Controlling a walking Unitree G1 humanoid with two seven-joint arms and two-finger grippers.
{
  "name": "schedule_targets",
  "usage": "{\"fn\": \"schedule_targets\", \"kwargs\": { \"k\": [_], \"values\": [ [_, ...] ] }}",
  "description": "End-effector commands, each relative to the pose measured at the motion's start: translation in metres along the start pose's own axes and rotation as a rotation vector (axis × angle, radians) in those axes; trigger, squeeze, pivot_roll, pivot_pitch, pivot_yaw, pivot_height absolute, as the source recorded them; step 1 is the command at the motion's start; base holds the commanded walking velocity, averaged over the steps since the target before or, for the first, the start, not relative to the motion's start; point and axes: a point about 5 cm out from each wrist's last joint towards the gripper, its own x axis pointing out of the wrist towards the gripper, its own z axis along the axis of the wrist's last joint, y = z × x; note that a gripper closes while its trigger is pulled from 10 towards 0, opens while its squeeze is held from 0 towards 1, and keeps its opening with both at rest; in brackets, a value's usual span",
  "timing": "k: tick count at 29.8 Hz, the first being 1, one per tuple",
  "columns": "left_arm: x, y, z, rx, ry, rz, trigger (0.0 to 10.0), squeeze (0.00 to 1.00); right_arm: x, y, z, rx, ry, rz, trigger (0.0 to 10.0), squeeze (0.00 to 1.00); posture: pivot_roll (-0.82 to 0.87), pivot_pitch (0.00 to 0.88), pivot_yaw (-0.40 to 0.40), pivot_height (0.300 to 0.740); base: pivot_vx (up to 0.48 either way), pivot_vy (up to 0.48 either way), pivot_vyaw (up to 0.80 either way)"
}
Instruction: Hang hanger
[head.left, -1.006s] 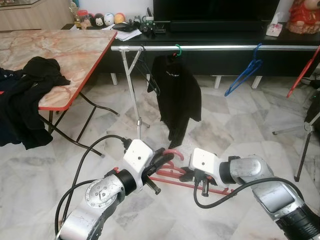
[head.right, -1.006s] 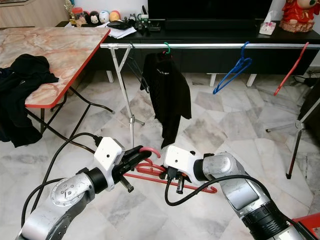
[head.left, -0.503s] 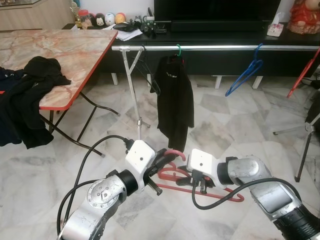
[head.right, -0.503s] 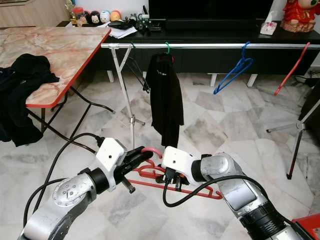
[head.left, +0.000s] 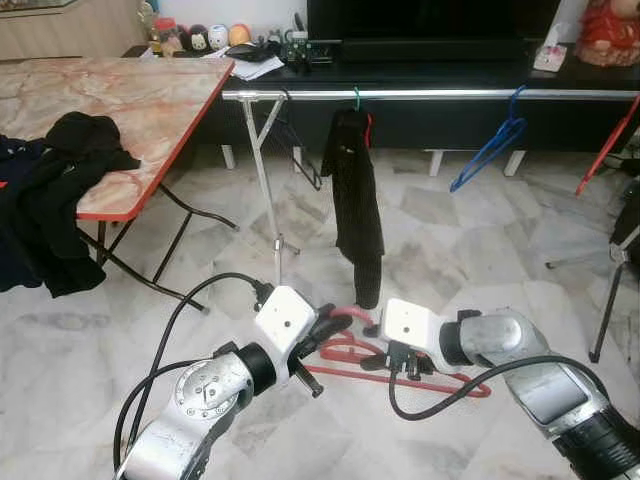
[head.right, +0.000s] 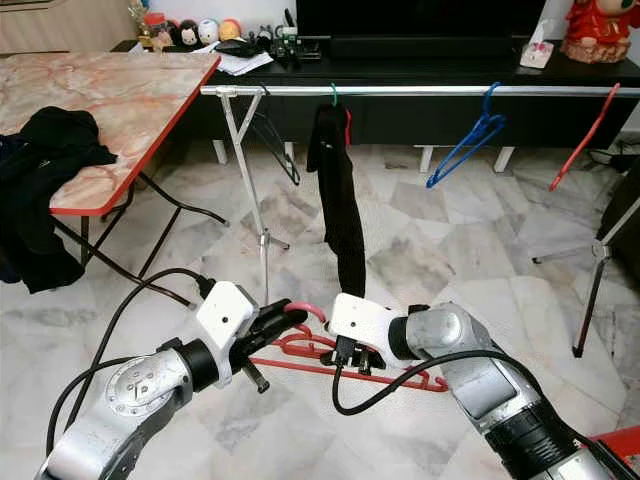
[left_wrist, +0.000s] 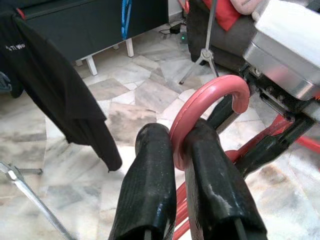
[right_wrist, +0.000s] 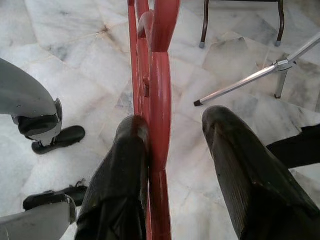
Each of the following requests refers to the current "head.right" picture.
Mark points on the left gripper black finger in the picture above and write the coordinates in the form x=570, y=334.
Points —
x=280, y=338
x=285, y=313

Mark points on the black long sleeve garment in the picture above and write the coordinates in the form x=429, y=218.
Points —
x=50, y=190

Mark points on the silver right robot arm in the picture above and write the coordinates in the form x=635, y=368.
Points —
x=500, y=400

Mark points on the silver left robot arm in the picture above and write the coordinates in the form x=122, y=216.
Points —
x=130, y=400

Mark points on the thin black hanger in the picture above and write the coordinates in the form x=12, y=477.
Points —
x=295, y=178

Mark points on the blue plastic hanger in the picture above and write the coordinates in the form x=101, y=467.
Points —
x=431, y=184

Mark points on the green plastic hanger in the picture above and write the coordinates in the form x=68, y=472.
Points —
x=334, y=95

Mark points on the black shirt with red collar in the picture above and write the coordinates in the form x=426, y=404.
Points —
x=340, y=200

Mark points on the black TV cabinet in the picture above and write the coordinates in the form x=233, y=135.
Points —
x=400, y=120

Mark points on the white paper stack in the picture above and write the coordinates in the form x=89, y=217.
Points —
x=245, y=63

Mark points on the silver clothes rack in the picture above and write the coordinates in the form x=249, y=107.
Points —
x=410, y=90

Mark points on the marble top folding table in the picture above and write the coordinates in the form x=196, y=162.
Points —
x=120, y=110

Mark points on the dark navy garment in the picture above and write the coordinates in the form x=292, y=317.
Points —
x=7, y=240

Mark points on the black wallet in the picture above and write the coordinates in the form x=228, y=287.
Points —
x=238, y=46

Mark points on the red stool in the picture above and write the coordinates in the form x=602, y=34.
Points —
x=622, y=445

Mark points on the orange round plush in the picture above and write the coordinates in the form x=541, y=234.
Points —
x=231, y=29

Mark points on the black white round plush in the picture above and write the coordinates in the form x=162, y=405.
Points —
x=190, y=34

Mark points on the black red round plush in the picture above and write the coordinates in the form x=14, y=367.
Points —
x=173, y=35

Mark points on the black television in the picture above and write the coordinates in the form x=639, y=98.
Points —
x=420, y=16

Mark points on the colourful trophy ornament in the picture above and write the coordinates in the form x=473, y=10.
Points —
x=138, y=14

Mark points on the white pink tissue box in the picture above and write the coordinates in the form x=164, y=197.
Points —
x=535, y=55

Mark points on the red laughing Buddha figurine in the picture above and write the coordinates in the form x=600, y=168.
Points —
x=600, y=35

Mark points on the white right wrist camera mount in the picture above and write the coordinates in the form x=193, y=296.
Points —
x=362, y=318

